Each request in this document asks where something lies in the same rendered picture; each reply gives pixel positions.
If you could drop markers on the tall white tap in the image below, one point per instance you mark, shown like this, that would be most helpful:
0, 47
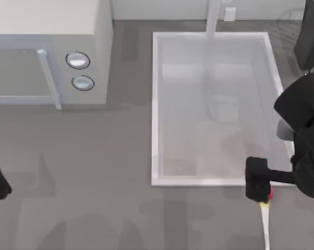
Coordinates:
211, 20

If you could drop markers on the white sink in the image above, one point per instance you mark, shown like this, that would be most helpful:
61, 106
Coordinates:
157, 117

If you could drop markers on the large round microwave knob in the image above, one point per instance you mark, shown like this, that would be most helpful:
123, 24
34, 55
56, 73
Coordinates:
78, 60

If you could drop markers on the white wall socket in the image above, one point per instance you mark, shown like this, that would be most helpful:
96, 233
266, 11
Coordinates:
230, 14

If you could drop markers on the small round microwave knob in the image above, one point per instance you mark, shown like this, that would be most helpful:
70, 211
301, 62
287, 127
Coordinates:
83, 82

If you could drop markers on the pale microwave oven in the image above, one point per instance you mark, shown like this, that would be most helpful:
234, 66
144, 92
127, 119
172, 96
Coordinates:
76, 23

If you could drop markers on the glass microwave door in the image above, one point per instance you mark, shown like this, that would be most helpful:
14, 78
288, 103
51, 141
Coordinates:
16, 73

